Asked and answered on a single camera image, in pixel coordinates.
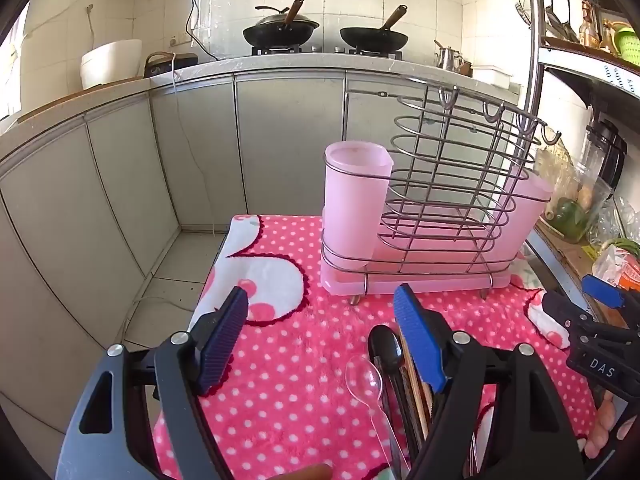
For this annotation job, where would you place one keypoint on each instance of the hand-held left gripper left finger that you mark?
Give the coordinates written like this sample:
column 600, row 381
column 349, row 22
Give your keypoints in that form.
column 222, row 340

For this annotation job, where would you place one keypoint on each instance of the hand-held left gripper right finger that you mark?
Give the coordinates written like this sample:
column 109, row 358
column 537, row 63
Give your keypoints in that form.
column 420, row 340

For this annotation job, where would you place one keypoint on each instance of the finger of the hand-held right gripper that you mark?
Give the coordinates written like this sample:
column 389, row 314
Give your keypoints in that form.
column 600, row 290
column 565, row 310

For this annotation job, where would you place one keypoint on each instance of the wooden chopstick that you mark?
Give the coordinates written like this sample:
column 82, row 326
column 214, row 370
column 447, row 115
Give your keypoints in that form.
column 410, row 370
column 424, row 402

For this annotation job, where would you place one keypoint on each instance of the black spoon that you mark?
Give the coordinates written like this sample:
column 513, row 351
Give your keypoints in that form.
column 385, row 350

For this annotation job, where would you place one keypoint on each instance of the clear plastic spoon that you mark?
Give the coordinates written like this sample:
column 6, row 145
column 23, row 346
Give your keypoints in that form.
column 365, row 380

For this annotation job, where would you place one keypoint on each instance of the pink plastic utensil cup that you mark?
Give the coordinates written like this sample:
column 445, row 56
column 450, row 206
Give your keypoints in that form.
column 530, row 210
column 350, row 200

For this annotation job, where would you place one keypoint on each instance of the person's right hand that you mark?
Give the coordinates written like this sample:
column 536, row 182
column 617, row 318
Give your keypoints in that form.
column 607, row 420

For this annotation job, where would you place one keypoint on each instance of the food packet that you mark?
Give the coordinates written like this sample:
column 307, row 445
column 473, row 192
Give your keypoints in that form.
column 617, row 267

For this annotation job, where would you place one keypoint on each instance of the pink plastic drip tray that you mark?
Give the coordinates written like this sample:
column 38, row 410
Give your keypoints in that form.
column 425, row 282

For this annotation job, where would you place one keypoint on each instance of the group of clear glass cups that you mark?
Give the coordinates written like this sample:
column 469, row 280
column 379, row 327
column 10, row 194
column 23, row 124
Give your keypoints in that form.
column 620, row 220

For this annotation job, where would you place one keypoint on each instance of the glass jar with green contents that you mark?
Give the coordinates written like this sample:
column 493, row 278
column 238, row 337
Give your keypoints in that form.
column 570, row 215

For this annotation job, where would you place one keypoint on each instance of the pink polka dot blanket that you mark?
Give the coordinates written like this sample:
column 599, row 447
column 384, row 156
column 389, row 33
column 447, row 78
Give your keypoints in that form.
column 310, row 360

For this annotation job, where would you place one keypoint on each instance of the black blender jug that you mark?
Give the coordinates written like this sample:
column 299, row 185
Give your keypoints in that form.
column 607, row 155

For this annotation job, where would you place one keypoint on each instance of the brown rounded object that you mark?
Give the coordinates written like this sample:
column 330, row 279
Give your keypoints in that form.
column 310, row 472

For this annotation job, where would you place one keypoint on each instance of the grey kitchen cabinet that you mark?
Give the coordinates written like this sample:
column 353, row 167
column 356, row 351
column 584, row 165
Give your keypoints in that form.
column 290, row 135

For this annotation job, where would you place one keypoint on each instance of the metal shelf rack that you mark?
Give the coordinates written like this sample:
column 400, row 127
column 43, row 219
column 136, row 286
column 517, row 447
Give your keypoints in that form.
column 570, row 57

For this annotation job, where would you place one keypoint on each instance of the white rectangular container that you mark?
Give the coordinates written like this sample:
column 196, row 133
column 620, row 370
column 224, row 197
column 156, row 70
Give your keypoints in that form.
column 492, row 74

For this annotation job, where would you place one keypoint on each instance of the green plastic colander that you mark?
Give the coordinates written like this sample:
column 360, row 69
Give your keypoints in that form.
column 627, row 45

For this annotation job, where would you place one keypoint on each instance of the amber bottle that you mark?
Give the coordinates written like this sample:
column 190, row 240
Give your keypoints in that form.
column 589, row 25

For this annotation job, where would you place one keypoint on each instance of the steel ladle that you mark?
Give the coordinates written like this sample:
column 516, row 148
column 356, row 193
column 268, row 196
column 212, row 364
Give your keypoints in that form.
column 557, row 22

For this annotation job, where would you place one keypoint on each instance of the steel kettle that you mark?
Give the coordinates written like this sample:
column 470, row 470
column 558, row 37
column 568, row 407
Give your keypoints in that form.
column 448, row 59

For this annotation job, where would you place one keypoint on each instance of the wooden board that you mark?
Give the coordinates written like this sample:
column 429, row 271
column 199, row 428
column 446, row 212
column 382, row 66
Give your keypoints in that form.
column 75, row 97

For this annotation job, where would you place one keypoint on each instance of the white rice cooker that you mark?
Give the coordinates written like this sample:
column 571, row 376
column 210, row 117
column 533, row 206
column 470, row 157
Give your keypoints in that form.
column 110, row 65

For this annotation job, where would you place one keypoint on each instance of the gas stove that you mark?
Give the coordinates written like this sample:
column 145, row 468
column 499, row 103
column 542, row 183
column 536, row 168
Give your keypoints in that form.
column 325, row 50

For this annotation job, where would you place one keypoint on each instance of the black wok with lid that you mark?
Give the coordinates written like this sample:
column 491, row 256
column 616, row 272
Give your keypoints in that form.
column 280, row 30

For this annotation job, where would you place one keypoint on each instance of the window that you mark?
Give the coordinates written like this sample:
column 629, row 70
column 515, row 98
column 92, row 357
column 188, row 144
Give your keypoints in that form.
column 12, row 75

